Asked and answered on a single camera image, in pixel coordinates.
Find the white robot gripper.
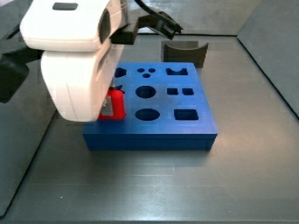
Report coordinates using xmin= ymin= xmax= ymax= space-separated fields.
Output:
xmin=41 ymin=44 xmax=124 ymax=122

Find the red square-circle peg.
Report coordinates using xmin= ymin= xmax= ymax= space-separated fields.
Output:
xmin=97 ymin=89 xmax=127 ymax=120

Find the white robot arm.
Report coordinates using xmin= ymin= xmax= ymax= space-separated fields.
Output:
xmin=20 ymin=0 xmax=127 ymax=122

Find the blue shape-sorter block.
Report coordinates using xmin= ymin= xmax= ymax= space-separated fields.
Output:
xmin=83 ymin=62 xmax=218 ymax=150

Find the black curved holder stand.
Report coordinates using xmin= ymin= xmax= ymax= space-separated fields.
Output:
xmin=162 ymin=41 xmax=210 ymax=68

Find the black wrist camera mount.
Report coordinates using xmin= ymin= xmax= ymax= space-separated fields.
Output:
xmin=109 ymin=11 xmax=183 ymax=45

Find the black cable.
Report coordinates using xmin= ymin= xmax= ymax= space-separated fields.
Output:
xmin=133 ymin=0 xmax=164 ymax=16

